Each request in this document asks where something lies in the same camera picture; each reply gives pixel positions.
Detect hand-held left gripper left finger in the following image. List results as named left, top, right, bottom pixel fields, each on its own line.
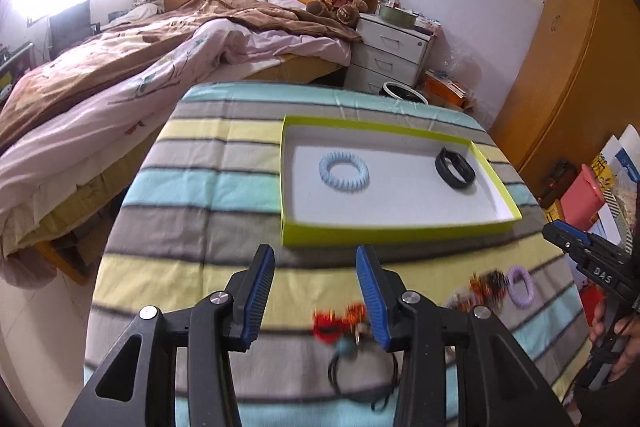
left=61, top=244, right=276, bottom=427

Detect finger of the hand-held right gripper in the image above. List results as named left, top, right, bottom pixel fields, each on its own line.
left=542, top=219, right=595, bottom=258

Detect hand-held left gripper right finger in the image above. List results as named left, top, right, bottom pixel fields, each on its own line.
left=355, top=244, right=576, bottom=427

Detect small red knotted bracelet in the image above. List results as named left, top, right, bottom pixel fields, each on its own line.
left=312, top=303, right=371, bottom=348

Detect blue-grey cord bracelet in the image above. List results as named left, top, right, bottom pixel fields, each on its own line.
left=327, top=339, right=401, bottom=408

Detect lime green shallow box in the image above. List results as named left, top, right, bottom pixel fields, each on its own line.
left=280, top=114, right=523, bottom=249

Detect purple spiral hair tie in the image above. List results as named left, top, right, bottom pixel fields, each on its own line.
left=506, top=266, right=537, bottom=307

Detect orange black beaded bracelet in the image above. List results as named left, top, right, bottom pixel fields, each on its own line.
left=467, top=271, right=508, bottom=310

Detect person's right hand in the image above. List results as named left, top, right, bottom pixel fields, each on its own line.
left=589, top=299, right=640, bottom=380

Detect pink bin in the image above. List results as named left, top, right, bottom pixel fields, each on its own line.
left=560, top=164, right=606, bottom=233

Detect upright books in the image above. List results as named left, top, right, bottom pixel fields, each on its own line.
left=590, top=124, right=640, bottom=253

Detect striped tablecloth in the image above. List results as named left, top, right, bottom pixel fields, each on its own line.
left=82, top=82, right=591, bottom=427

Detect black wristband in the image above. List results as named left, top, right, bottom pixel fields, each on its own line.
left=434, top=147, right=477, bottom=192

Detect large wooden wardrobe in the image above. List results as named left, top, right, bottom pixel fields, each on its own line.
left=492, top=0, right=640, bottom=178

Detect orange book pile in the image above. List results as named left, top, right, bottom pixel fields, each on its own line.
left=422, top=69, right=481, bottom=112

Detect pink floral quilt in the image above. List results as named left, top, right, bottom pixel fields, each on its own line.
left=0, top=19, right=353, bottom=258

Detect white drawer nightstand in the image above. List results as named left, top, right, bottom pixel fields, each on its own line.
left=345, top=14, right=433, bottom=95

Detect brown blanket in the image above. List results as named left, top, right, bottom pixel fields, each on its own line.
left=0, top=0, right=362, bottom=148

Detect brown teddy bear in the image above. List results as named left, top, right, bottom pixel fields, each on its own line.
left=306, top=0, right=371, bottom=28

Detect light blue spiral hair tie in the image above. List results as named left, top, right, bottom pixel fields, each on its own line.
left=318, top=152, right=372, bottom=192

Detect round white black ring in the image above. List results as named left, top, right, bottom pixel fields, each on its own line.
left=382, top=81, right=430, bottom=104

